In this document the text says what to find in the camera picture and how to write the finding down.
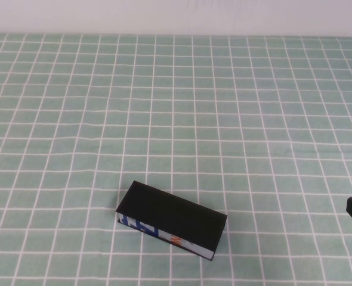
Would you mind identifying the black glasses case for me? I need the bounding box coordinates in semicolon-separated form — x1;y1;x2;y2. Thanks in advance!
115;180;227;262

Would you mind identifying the green white checked tablecloth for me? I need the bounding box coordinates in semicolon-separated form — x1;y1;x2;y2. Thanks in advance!
0;32;352;286

